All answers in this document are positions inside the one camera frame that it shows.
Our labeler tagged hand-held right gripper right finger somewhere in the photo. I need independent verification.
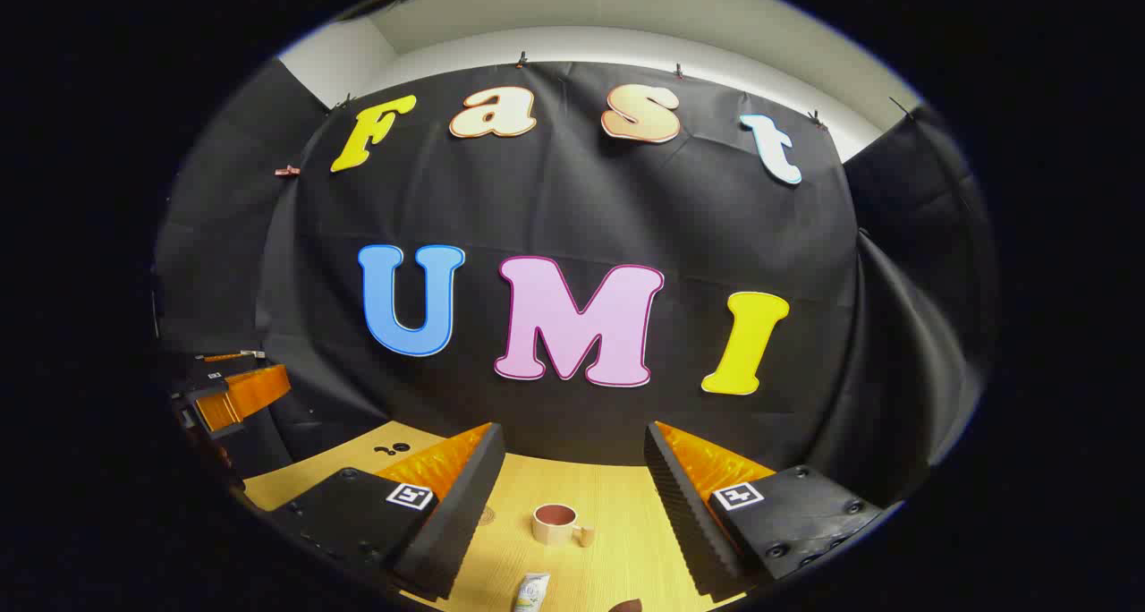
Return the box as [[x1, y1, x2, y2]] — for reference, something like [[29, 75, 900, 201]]
[[644, 421, 886, 604]]

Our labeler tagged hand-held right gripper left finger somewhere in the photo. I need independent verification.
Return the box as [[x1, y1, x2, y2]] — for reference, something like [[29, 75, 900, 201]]
[[268, 421, 506, 602]]

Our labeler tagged beige cup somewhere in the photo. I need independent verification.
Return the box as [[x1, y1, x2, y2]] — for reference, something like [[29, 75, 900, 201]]
[[531, 503, 596, 548]]

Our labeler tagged white toothpaste tube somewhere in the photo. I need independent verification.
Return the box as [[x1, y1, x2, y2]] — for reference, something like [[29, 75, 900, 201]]
[[513, 573, 552, 612]]

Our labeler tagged wooden desktop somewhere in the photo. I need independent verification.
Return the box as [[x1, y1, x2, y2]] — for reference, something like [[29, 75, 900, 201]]
[[242, 420, 748, 612]]

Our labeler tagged black backdrop cloth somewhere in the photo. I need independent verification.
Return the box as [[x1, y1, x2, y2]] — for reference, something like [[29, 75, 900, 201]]
[[154, 55, 998, 506]]

